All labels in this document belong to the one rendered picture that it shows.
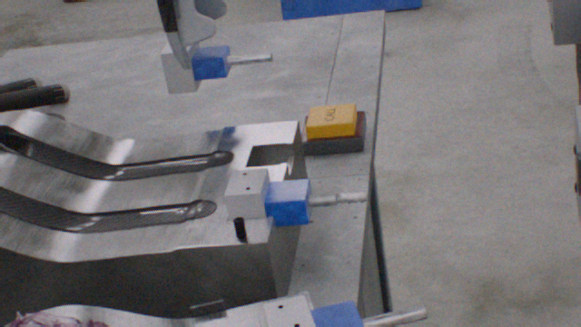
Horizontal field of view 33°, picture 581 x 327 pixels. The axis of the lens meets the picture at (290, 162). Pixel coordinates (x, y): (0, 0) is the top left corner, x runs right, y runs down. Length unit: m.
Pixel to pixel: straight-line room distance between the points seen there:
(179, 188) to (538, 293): 1.42
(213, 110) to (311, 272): 0.47
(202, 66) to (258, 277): 0.36
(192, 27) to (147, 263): 0.34
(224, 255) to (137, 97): 0.65
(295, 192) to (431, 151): 2.05
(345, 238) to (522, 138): 1.99
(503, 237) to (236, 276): 1.66
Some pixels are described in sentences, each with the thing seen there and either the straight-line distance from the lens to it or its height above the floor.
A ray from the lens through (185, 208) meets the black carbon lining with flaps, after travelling 0.98.
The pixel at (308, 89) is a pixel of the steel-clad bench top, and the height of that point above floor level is 0.80.
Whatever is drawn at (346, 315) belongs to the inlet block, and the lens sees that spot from 0.81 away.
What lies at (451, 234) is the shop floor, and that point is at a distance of 2.55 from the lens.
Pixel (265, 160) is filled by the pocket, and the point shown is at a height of 0.87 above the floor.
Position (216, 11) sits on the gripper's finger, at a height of 0.99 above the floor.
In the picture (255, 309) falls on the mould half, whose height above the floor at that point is 0.86.
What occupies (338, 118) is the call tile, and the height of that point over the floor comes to 0.84.
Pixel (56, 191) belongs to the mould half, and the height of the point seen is 0.90.
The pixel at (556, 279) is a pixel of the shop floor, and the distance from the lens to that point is 2.37.
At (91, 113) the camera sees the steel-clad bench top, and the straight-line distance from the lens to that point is 1.50.
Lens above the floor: 1.34
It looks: 26 degrees down
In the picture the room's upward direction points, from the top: 10 degrees counter-clockwise
